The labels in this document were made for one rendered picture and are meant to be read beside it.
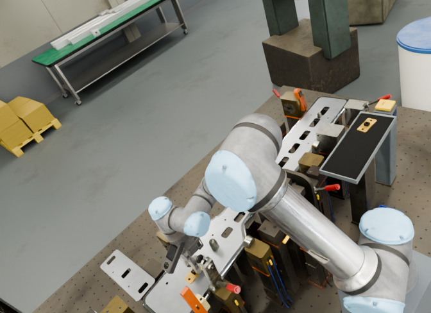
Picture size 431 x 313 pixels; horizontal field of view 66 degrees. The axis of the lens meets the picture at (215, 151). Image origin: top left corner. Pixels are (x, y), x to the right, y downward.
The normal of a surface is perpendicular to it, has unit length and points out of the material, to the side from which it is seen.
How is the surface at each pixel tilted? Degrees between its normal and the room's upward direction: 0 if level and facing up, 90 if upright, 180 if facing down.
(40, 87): 90
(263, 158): 57
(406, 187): 0
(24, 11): 90
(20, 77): 90
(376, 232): 8
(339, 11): 89
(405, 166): 0
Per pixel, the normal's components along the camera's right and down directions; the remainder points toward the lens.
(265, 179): 0.32, -0.14
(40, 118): 0.72, 0.23
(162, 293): -0.32, -0.73
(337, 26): 0.44, 0.43
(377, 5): -0.51, 0.69
